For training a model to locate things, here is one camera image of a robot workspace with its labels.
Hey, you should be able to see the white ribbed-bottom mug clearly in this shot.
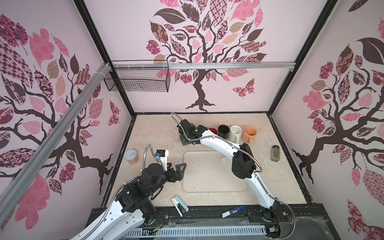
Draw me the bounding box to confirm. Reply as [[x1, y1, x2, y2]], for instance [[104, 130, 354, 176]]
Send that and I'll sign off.
[[228, 125, 243, 144]]

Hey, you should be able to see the horizontal aluminium rail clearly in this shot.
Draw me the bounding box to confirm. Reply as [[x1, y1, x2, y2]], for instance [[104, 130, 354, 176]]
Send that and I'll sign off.
[[113, 61, 296, 70]]

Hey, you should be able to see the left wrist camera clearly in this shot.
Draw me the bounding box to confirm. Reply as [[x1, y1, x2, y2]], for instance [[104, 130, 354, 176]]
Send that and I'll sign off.
[[156, 150, 169, 171]]

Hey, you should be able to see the black base frame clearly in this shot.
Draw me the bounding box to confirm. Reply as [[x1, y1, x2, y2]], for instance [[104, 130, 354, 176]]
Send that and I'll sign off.
[[80, 203, 341, 240]]

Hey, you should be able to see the orange tin can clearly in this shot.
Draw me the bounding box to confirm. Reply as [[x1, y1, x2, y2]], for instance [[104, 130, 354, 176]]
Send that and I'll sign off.
[[124, 150, 139, 165]]

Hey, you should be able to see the cream beige mug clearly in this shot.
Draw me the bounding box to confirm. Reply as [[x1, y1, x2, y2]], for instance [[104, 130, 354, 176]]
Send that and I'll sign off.
[[221, 157, 232, 165]]

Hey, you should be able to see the white slotted cable duct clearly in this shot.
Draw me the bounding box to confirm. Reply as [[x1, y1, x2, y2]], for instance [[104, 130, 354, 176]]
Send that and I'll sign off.
[[123, 226, 267, 240]]

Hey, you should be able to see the blue white marker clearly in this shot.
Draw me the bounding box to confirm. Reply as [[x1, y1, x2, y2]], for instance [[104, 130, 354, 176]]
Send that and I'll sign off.
[[221, 205, 244, 218]]

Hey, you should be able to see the black mug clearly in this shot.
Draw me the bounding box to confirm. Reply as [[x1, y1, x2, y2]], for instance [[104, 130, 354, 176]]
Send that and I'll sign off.
[[218, 125, 230, 139]]

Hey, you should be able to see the black wire basket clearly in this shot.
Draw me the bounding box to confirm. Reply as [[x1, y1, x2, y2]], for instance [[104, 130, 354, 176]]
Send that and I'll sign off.
[[104, 60, 171, 93]]

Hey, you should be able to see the white teal stapler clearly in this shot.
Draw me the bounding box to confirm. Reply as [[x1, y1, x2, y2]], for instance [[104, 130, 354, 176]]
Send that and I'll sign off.
[[171, 196, 189, 217]]

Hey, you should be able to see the glass spice jar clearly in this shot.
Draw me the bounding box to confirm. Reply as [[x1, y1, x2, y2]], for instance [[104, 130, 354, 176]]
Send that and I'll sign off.
[[271, 145, 281, 163]]

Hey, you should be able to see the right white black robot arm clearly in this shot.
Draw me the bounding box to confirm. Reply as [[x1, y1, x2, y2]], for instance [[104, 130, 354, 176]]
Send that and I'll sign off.
[[170, 113, 295, 222]]

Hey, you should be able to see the translucent plastic tray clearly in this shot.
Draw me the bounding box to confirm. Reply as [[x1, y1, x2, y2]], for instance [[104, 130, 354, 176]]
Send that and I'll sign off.
[[183, 151, 248, 193]]

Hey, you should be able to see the peach orange mug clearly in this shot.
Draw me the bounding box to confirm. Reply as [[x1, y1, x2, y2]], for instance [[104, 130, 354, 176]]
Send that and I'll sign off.
[[242, 126, 258, 143]]

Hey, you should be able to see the diagonal aluminium rail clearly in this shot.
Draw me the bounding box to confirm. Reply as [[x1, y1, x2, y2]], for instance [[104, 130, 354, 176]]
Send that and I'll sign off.
[[1, 63, 112, 224]]

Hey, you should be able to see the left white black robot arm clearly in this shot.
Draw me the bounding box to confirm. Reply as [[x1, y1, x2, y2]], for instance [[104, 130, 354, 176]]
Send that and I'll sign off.
[[72, 144, 187, 240]]

